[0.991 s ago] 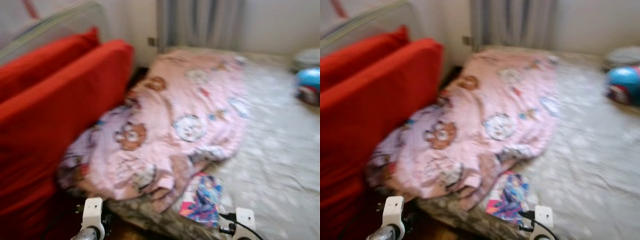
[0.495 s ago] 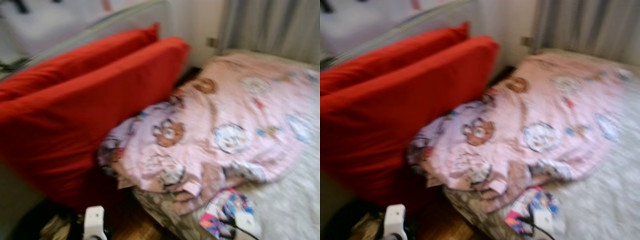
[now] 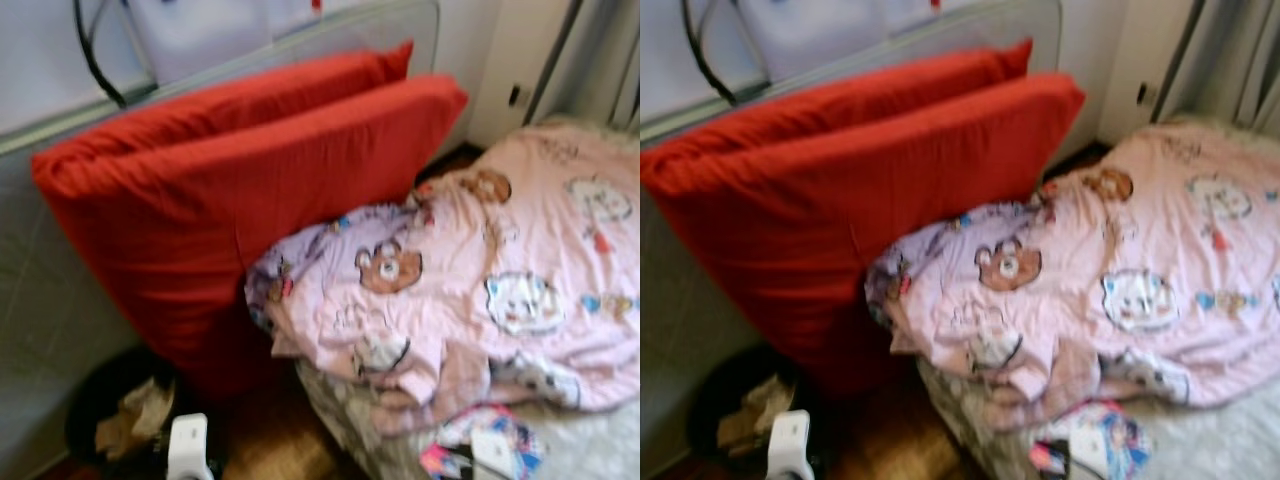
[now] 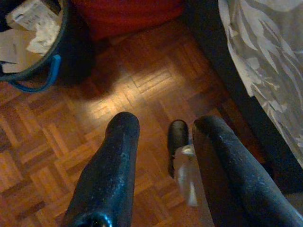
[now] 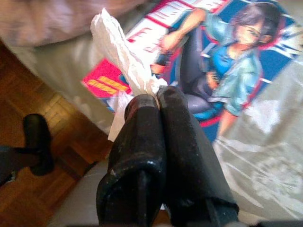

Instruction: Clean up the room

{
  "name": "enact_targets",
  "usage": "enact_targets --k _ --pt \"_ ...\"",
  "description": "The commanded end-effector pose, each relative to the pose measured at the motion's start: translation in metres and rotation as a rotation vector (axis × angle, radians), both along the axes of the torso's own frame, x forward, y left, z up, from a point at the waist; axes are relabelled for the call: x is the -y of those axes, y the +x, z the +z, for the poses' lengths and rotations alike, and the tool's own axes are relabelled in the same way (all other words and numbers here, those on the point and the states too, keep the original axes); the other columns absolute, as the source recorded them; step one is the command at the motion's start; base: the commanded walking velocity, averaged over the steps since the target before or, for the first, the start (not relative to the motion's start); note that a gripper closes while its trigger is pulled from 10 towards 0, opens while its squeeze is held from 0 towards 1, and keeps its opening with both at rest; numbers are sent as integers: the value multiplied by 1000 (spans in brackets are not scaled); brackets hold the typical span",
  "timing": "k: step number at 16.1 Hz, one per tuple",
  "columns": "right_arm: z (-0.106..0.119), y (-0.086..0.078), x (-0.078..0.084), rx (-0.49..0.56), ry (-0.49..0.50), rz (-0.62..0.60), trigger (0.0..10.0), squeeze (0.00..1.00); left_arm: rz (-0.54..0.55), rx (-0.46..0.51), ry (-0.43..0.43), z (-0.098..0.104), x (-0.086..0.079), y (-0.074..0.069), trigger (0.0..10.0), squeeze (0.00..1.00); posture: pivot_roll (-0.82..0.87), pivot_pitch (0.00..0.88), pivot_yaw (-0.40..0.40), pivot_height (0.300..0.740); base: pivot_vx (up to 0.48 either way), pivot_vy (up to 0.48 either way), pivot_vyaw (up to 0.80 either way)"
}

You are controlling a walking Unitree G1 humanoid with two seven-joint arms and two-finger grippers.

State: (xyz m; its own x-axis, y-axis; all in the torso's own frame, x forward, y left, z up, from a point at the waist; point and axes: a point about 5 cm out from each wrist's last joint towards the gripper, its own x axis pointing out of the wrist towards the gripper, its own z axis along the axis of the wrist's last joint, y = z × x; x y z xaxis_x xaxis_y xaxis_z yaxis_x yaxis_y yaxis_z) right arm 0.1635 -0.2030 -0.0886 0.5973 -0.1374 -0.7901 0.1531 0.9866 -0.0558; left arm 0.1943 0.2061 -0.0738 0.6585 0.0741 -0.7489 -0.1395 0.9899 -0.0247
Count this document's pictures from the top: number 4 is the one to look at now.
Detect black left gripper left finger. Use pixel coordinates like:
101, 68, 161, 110
62, 112, 141, 227

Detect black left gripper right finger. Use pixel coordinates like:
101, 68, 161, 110
192, 115, 303, 227

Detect bed with grey floral sheet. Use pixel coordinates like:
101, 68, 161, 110
217, 0, 303, 164

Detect black waste bin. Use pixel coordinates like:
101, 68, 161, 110
0, 0, 95, 83

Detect crumpled white paper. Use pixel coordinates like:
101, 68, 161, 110
6, 0, 61, 56

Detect red covered mattress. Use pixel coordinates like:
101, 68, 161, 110
71, 0, 185, 41

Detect brown paper sheet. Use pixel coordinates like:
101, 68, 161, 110
0, 28, 48, 73

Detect blue bin bag handle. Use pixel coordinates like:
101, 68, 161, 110
9, 54, 62, 93

